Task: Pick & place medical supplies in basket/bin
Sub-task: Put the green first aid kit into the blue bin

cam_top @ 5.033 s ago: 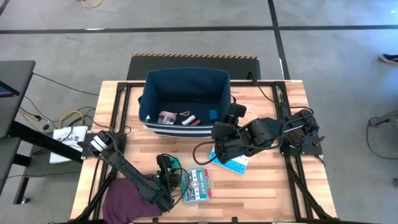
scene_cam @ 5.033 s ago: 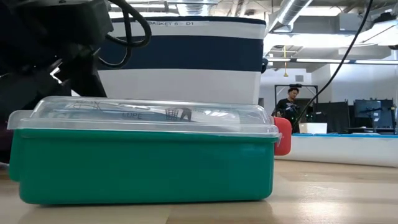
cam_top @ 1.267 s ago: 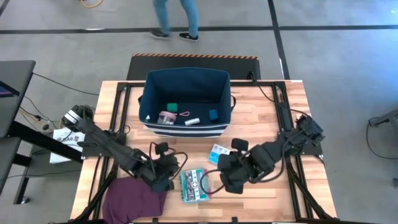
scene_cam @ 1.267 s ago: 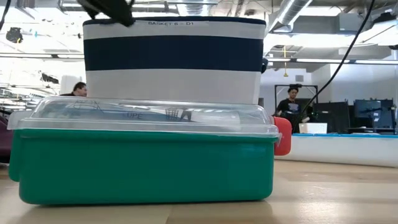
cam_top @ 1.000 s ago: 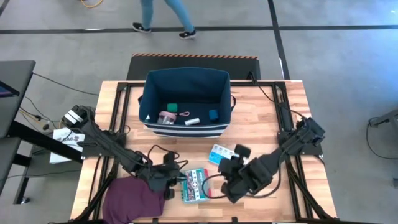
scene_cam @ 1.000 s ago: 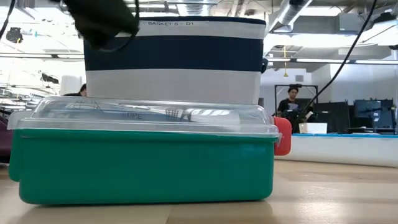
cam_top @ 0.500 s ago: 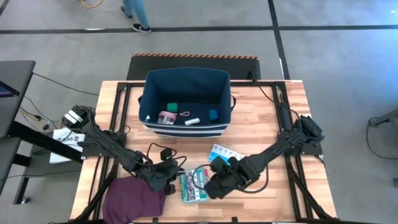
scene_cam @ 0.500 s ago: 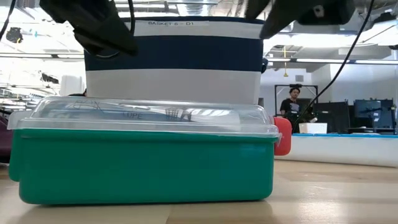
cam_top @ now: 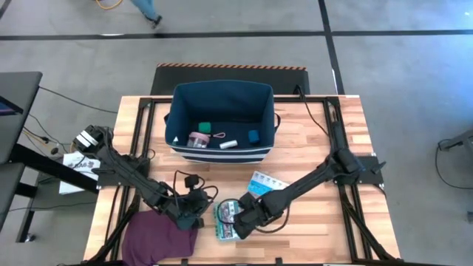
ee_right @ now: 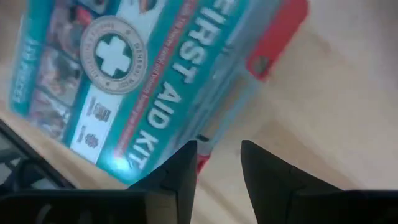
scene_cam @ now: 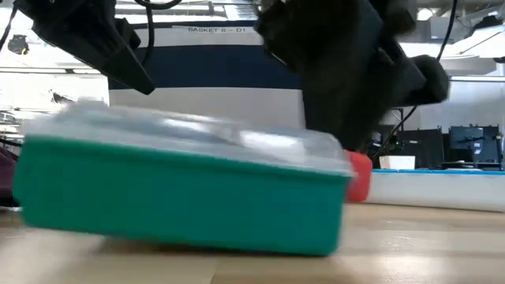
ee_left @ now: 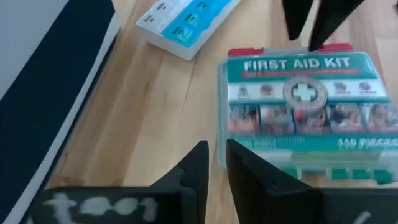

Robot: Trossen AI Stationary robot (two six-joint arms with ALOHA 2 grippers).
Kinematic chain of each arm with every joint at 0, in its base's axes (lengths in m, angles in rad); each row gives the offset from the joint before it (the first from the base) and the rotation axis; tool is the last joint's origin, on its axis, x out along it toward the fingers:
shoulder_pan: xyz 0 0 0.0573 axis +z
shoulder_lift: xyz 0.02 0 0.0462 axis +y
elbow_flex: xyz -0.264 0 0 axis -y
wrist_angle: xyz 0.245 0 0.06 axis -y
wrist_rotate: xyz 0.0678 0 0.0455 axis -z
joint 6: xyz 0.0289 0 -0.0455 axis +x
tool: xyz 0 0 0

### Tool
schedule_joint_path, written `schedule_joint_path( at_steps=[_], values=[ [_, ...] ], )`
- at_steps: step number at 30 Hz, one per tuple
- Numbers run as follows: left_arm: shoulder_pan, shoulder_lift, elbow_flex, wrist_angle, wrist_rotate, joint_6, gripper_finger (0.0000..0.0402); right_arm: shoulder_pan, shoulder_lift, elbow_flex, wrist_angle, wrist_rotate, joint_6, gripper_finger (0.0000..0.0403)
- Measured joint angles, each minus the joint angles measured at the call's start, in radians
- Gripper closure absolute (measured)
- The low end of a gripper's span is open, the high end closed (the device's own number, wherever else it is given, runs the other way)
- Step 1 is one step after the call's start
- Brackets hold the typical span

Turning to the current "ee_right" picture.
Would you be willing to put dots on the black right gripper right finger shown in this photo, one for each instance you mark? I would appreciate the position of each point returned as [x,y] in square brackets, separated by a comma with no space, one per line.
[273,193]

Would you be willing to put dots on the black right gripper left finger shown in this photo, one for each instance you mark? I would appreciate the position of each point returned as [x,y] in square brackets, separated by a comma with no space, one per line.
[180,186]

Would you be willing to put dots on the teal first aid kit box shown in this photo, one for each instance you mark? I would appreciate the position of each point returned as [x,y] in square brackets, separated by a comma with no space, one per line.
[140,77]

